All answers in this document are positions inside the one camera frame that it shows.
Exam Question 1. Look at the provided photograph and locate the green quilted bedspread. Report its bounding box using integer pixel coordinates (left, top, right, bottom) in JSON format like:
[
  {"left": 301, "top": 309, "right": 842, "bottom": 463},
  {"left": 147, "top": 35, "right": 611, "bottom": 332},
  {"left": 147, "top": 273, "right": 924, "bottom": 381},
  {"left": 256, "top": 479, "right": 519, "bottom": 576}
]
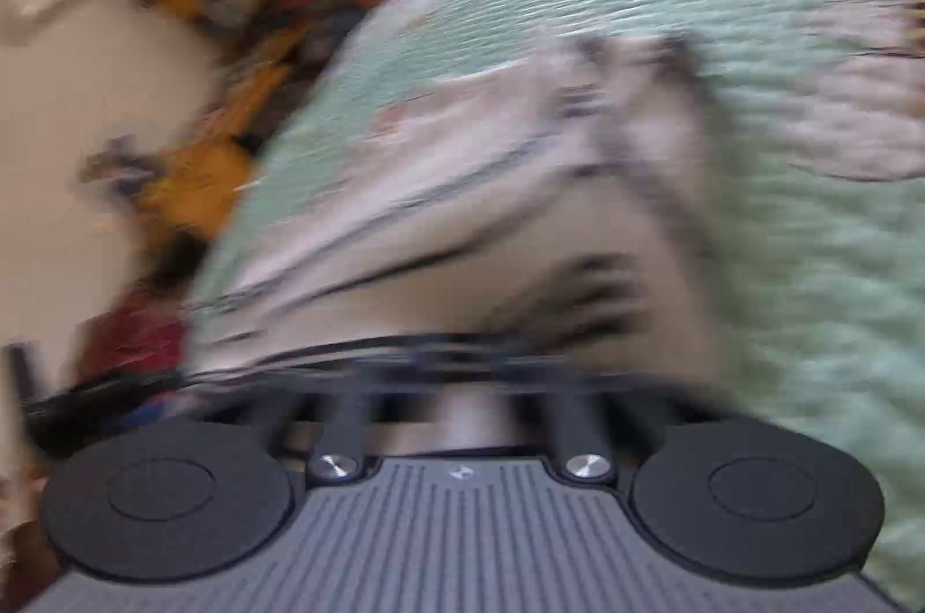
[{"left": 188, "top": 0, "right": 925, "bottom": 600}]

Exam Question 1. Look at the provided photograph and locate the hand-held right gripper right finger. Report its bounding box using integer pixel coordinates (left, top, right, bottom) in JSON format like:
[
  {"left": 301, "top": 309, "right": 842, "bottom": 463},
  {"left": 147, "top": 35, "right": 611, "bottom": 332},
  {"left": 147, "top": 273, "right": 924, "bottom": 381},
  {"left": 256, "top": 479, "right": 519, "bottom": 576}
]
[{"left": 547, "top": 392, "right": 620, "bottom": 485}]

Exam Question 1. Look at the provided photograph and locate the white black-striped sweater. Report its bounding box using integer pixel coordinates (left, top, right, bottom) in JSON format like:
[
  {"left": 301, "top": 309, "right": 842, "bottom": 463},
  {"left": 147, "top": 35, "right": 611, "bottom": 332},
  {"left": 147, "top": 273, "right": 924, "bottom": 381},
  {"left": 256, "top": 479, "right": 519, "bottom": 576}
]
[{"left": 184, "top": 31, "right": 731, "bottom": 462}]

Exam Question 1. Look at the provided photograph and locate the wooden desk with drawers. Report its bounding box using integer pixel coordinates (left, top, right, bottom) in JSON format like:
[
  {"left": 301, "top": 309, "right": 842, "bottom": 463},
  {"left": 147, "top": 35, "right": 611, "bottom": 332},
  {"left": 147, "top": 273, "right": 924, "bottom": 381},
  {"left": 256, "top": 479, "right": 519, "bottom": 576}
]
[{"left": 79, "top": 42, "right": 326, "bottom": 245}]

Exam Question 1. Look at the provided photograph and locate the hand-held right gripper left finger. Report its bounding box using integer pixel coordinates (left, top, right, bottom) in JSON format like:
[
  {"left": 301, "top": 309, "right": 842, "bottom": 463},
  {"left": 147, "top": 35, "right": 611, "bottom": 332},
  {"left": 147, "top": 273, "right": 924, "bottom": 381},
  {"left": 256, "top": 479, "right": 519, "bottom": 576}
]
[{"left": 253, "top": 389, "right": 371, "bottom": 485}]

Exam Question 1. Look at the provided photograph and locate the red bag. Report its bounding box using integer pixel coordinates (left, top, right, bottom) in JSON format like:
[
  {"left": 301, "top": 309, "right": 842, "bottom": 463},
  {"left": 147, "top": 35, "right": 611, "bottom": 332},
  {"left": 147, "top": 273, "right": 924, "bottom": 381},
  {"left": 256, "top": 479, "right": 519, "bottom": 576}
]
[{"left": 79, "top": 295, "right": 190, "bottom": 377}]

